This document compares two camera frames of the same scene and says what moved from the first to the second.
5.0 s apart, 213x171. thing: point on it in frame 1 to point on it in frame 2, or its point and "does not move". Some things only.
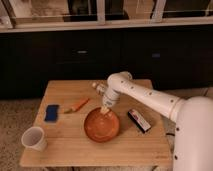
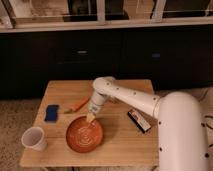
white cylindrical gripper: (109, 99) to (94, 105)
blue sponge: (51, 114) does not move
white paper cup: (33, 137) does not move
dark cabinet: (173, 57) does not move
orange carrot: (77, 106) does not move
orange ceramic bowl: (101, 127) to (83, 136)
